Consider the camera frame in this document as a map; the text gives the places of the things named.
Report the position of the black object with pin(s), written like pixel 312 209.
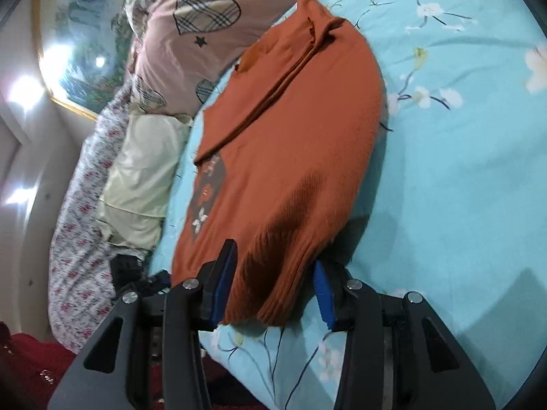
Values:
pixel 126 269

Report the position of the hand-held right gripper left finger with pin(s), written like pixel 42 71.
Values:
pixel 223 284

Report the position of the white red floral blanket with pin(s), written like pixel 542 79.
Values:
pixel 81 222

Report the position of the pale yellow pillow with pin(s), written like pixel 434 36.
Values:
pixel 139 179

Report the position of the dark red cloth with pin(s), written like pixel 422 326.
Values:
pixel 34 367

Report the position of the light blue floral bed sheet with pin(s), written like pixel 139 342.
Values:
pixel 448 188

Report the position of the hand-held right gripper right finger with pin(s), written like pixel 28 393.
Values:
pixel 321 294

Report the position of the orange knit sweater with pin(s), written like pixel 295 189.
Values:
pixel 290 145

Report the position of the framed landscape wall picture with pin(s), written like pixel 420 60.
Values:
pixel 81 38

